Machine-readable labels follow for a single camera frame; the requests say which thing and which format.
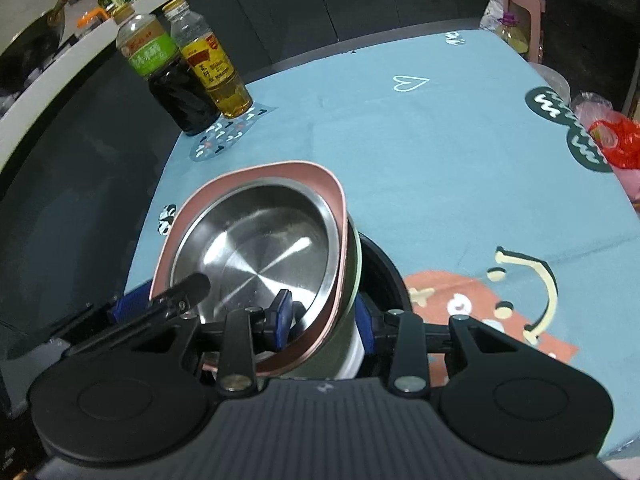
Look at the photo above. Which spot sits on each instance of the black bowl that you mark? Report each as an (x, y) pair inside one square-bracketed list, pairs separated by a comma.
[(385, 270)]

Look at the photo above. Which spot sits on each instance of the dark soy sauce bottle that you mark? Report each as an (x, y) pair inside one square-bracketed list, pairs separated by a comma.
[(175, 90)]

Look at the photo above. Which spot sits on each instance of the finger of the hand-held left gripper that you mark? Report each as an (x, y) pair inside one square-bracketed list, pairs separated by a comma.
[(185, 290), (131, 306)]

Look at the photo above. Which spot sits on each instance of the red plastic bag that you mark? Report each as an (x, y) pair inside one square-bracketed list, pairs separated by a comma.
[(617, 140)]

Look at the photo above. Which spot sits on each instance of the white bowl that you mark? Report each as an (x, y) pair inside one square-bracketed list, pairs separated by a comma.
[(350, 355)]

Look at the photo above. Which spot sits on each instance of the yellow cooking oil bottle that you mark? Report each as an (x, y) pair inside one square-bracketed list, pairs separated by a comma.
[(220, 75)]

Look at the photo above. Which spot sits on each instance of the blue printed tablecloth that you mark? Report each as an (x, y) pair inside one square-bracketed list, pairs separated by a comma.
[(425, 160)]

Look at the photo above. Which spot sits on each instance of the yellow oil jug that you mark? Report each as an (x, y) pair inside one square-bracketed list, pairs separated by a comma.
[(512, 35)]

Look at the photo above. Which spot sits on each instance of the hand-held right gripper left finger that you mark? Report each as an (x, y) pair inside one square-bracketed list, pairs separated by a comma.
[(282, 320)]

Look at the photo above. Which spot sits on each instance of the pink plastic bag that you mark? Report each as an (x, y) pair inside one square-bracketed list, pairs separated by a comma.
[(592, 105)]

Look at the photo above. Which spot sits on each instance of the stainless steel bowl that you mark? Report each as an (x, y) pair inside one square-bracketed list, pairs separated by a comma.
[(260, 250)]

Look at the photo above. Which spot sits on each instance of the green plate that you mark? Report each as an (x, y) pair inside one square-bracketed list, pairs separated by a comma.
[(352, 260)]

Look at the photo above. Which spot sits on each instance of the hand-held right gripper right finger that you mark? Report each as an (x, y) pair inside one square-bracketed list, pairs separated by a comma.
[(362, 327)]

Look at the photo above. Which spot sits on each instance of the pink plastic stool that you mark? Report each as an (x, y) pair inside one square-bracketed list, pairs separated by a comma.
[(530, 15)]

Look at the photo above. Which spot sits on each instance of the floral plastic bag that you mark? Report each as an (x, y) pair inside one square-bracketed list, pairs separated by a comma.
[(495, 7)]

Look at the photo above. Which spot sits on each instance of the pink bowl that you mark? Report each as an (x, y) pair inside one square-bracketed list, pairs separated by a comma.
[(260, 172)]

